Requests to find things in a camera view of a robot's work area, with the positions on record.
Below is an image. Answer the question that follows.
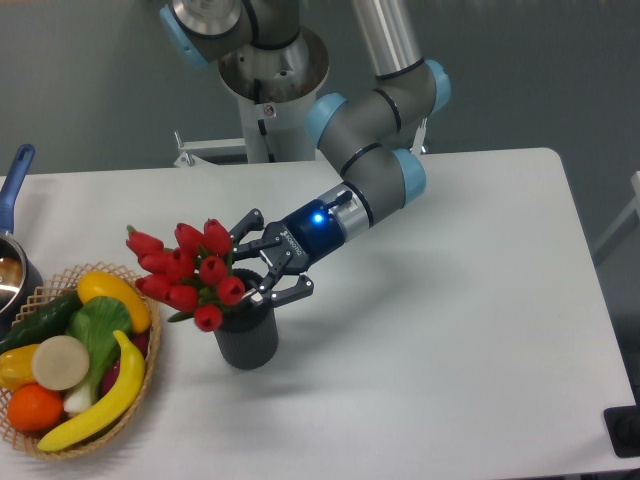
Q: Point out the yellow bell pepper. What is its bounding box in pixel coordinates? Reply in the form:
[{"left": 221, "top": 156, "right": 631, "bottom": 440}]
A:
[{"left": 1, "top": 344, "right": 39, "bottom": 391}]

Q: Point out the yellow plastic banana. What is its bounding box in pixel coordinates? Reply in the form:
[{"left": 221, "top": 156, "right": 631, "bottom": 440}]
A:
[{"left": 37, "top": 330, "right": 145, "bottom": 452}]

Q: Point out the dark grey ribbed vase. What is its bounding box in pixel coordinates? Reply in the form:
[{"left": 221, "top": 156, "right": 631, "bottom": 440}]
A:
[{"left": 214, "top": 300, "right": 279, "bottom": 370}]

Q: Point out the blue handled saucepan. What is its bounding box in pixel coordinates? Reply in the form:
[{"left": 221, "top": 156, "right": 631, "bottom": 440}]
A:
[{"left": 1, "top": 144, "right": 43, "bottom": 337}]

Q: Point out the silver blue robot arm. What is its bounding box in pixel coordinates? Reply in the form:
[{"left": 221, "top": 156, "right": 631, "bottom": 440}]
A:
[{"left": 160, "top": 1, "right": 451, "bottom": 306}]

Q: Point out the orange fruit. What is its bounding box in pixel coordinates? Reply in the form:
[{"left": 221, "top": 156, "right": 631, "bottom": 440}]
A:
[{"left": 7, "top": 383, "right": 63, "bottom": 432}]

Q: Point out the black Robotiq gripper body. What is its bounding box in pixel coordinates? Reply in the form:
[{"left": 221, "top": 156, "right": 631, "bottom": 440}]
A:
[{"left": 234, "top": 199, "right": 345, "bottom": 289}]

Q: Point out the yellow squash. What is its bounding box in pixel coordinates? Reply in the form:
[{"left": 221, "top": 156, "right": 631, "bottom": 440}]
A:
[{"left": 77, "top": 271, "right": 151, "bottom": 334}]

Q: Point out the woven wicker basket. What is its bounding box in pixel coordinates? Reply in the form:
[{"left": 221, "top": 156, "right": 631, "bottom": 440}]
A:
[{"left": 1, "top": 262, "right": 161, "bottom": 461}]

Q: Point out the green bok choy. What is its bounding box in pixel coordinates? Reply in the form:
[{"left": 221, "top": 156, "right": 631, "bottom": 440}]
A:
[{"left": 64, "top": 296, "right": 132, "bottom": 417}]

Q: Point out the beige round disc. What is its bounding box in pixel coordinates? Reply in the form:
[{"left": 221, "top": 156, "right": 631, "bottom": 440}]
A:
[{"left": 31, "top": 335, "right": 90, "bottom": 391}]

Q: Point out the purple eggplant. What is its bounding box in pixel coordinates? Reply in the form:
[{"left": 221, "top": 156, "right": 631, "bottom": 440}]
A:
[{"left": 100, "top": 332, "right": 150, "bottom": 397}]

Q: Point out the green cucumber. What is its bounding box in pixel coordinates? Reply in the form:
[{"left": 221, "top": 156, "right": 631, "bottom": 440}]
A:
[{"left": 1, "top": 291, "right": 82, "bottom": 353}]

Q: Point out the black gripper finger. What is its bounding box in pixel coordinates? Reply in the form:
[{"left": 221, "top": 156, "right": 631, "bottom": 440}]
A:
[
  {"left": 243, "top": 274, "right": 314, "bottom": 305},
  {"left": 229, "top": 208, "right": 264, "bottom": 244}
]

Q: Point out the black device at table edge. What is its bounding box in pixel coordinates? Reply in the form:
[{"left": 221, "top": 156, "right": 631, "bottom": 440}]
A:
[{"left": 603, "top": 405, "right": 639, "bottom": 458}]

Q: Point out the red tulip bouquet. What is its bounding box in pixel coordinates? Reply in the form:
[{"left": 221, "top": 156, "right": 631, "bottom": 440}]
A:
[{"left": 126, "top": 219, "right": 246, "bottom": 332}]

